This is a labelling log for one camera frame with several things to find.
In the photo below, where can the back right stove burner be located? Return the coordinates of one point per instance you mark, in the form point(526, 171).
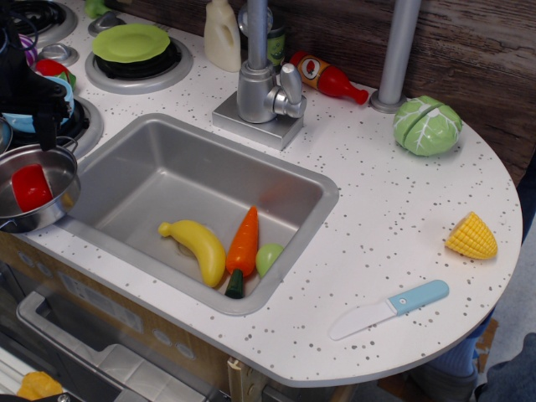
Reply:
point(137, 78)

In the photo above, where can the green toy vegetable at back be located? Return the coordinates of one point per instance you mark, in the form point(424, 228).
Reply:
point(95, 8)

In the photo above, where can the red toy ketchup bottle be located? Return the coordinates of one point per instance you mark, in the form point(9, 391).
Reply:
point(326, 78)

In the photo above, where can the grey oven door handle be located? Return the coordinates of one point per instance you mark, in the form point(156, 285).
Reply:
point(105, 363)

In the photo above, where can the green toy cabbage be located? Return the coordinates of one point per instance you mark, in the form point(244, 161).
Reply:
point(425, 126)

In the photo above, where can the silver toy sink basin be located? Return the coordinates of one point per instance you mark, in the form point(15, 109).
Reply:
point(159, 169)

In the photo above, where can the grey vertical support pole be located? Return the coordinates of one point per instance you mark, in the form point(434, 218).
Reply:
point(389, 97)

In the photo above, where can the yellow toy banana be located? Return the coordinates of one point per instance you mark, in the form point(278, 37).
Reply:
point(204, 245)

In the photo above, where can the front left stove burner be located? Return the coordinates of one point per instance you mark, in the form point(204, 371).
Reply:
point(83, 130)

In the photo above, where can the light green toy lime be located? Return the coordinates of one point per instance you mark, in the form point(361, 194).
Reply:
point(266, 257)

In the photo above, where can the stove burner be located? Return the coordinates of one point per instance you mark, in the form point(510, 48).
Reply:
point(137, 78)
point(48, 22)
point(83, 130)

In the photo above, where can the silver stove knob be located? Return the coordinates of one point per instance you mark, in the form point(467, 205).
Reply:
point(60, 53)
point(106, 21)

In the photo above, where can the cream toy detergent bottle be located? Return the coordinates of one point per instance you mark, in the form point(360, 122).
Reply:
point(222, 36)

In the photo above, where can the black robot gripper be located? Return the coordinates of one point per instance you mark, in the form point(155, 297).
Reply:
point(28, 93)

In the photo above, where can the blue handled white toy knife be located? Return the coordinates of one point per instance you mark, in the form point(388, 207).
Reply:
point(359, 318)

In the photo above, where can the orange toy carrot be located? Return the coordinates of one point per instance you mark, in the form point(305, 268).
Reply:
point(240, 259)

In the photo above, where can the silver toy faucet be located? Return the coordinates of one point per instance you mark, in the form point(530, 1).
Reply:
point(267, 107)

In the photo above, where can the yellow object at bottom left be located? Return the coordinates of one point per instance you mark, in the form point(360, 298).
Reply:
point(38, 385)

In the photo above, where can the yellow toy corn piece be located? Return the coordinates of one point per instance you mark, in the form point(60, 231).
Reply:
point(472, 238)

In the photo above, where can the back left stove burner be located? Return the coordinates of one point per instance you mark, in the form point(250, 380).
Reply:
point(48, 22)

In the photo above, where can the light green toy plate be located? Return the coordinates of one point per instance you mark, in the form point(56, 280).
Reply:
point(129, 43)

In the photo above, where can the red toy strawberry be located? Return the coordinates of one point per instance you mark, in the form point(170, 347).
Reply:
point(51, 68)

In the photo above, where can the silver stove knob rear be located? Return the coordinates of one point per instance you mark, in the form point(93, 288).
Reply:
point(106, 21)

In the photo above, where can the light blue toy bowl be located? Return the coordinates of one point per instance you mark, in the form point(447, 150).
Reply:
point(24, 123)

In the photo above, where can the red and white toy sushi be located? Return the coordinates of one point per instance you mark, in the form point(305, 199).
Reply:
point(30, 187)

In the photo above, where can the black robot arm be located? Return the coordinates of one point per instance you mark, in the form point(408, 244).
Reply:
point(12, 54)

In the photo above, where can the small stainless steel pan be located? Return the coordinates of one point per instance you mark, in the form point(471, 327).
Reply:
point(61, 171)

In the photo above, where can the purple striped toy onion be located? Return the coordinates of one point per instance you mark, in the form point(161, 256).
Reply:
point(29, 48)

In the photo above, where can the green toy can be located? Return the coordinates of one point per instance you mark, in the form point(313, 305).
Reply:
point(276, 41)

